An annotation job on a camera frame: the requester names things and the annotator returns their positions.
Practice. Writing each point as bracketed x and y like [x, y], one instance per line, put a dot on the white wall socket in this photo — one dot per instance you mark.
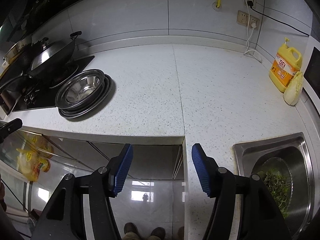
[250, 0]
[255, 21]

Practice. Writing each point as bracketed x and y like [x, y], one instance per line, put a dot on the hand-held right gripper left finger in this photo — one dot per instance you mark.
[122, 170]

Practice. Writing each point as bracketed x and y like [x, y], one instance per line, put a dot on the deep steel bowl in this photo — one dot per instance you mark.
[62, 92]

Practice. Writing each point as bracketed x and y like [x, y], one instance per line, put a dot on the steel sink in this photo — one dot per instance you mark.
[303, 155]

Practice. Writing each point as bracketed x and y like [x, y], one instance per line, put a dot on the black glass cooktop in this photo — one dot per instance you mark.
[82, 63]

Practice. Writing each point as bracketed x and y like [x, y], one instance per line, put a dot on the black range hood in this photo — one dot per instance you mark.
[37, 2]

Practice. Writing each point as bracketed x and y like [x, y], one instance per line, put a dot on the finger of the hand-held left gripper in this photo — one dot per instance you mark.
[11, 126]

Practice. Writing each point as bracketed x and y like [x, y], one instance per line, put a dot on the yellow detergent bottle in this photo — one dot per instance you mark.
[283, 67]

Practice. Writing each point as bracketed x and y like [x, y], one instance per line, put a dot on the beige wall socket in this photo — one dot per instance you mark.
[243, 17]

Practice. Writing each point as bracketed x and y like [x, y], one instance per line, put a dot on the medium steel plate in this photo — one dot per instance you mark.
[105, 86]

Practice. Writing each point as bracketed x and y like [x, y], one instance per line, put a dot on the steel wok lid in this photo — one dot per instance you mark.
[50, 55]

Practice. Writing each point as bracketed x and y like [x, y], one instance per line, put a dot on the person's brown shoe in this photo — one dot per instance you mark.
[131, 228]
[157, 232]

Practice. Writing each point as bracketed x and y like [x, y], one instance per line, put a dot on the small steel bowl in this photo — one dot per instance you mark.
[86, 86]

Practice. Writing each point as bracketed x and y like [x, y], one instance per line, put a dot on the leafy green vegetables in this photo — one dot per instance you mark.
[277, 187]

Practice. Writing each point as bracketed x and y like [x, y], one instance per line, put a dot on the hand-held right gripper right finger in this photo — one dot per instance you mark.
[201, 167]

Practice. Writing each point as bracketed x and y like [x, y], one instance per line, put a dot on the black wok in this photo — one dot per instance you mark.
[67, 52]

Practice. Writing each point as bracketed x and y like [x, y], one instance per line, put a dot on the napa cabbage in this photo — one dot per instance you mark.
[293, 90]

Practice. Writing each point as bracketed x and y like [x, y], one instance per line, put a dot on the steel colander basin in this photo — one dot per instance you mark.
[290, 170]

